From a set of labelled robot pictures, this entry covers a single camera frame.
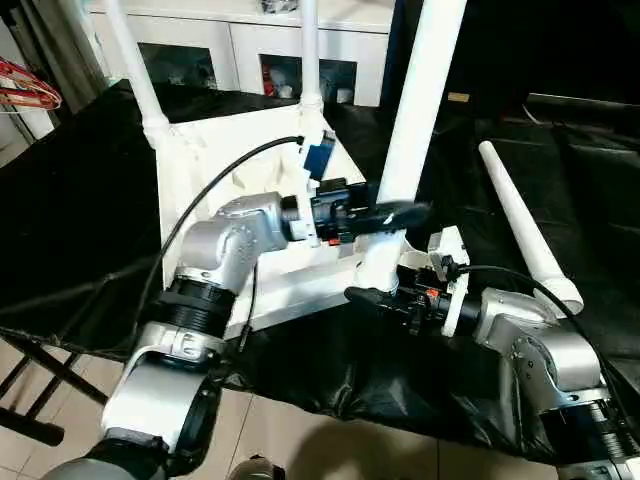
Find white plastic table leg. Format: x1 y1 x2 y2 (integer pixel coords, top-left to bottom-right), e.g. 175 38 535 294
477 140 585 316
352 0 469 292
102 0 169 150
298 0 326 132

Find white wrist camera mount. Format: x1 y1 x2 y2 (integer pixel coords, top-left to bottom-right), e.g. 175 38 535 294
427 224 471 338
288 129 337 250

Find grey curtain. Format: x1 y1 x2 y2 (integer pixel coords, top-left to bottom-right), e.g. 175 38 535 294
9 0 109 117

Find black horizontal bar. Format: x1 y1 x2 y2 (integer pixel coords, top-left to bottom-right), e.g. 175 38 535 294
524 92 640 115

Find black folding table frame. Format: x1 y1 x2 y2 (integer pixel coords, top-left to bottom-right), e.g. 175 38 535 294
0 324 110 447

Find dark furniture with brass label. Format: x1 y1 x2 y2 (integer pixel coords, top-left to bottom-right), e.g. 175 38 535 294
389 0 640 117

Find red orange clothes hangers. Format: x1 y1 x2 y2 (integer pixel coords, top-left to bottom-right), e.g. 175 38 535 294
0 57 64 115

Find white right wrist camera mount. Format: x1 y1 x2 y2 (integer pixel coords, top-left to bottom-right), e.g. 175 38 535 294
427 224 471 338

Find white plastic table top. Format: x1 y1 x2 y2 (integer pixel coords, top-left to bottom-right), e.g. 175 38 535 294
142 102 434 342

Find black plastic mat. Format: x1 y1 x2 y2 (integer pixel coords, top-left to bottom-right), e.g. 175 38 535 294
0 79 640 464

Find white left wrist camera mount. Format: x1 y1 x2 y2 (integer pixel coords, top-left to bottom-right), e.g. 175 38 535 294
288 129 337 250

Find white glass-door cabinet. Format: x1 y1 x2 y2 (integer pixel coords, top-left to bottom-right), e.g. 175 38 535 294
87 0 396 107

